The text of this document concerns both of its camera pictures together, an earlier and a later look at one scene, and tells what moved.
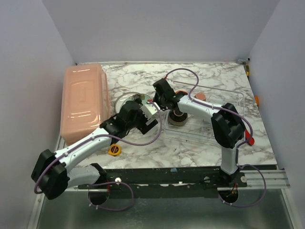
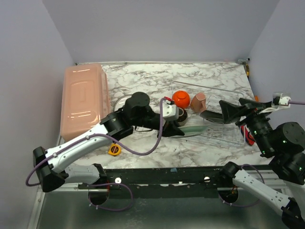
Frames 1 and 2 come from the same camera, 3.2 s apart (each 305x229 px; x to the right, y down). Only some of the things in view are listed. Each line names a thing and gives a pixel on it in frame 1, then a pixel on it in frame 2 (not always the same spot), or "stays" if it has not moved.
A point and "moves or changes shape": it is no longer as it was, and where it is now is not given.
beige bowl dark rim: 177,118 stays
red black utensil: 251,140 stays
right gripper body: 167,104 -> 246,115
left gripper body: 147,125 -> 165,126
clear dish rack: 197,127 stays
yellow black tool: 248,70 stays
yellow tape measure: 114,149 stays
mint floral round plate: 143,97 moves or changes shape
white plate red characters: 127,96 stays
